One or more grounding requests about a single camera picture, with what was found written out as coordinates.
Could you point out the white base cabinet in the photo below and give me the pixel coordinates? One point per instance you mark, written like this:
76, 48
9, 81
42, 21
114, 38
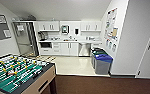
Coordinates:
66, 49

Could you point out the large colourful wall poster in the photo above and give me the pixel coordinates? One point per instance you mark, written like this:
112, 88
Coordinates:
111, 23

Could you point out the grey bin green lid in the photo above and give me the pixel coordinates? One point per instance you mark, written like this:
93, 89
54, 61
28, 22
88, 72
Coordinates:
97, 56

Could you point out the black built-in microwave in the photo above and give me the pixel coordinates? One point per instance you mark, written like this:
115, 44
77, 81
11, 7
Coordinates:
45, 45

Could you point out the grey clutter atop refrigerator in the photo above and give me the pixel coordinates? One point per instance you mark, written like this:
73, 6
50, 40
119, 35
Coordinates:
30, 18

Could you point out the stainless steel refrigerator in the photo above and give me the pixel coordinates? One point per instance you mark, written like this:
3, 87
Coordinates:
24, 40

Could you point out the white wall cabinet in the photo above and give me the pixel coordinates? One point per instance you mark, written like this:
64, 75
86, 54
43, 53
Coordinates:
91, 26
48, 26

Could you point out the green foosball table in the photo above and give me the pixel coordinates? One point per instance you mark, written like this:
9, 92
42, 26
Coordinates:
14, 74

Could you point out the white door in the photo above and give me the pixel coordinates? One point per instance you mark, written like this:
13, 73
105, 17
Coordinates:
149, 60

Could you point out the grey bin blue lid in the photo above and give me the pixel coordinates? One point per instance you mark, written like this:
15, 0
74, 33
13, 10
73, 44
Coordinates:
103, 65

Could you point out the white paper sheet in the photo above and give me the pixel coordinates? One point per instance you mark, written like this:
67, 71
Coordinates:
7, 33
2, 19

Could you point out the stainless steel dishwasher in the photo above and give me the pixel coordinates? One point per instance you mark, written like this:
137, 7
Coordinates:
84, 49

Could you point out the steel paper towel dispenser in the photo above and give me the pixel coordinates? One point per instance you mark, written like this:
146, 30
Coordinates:
65, 29

